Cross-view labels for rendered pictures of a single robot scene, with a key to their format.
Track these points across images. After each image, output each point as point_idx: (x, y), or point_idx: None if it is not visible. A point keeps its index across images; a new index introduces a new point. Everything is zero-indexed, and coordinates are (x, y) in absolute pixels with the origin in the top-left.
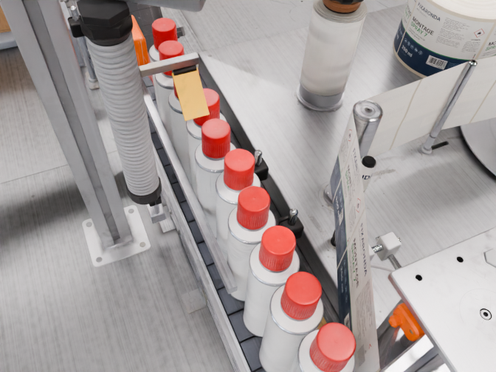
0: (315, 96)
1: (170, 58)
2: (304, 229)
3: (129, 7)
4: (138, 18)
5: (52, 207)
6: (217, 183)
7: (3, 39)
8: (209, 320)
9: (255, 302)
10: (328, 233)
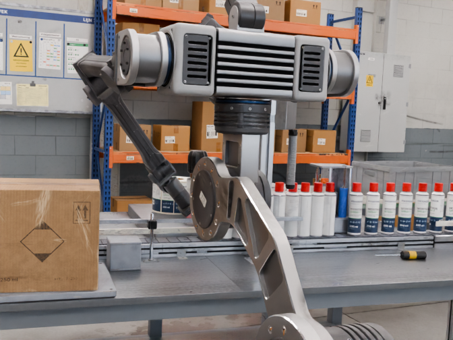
0: None
1: None
2: None
3: (185, 191)
4: (189, 194)
5: (243, 268)
6: (279, 194)
7: (104, 268)
8: (298, 253)
9: (309, 210)
10: None
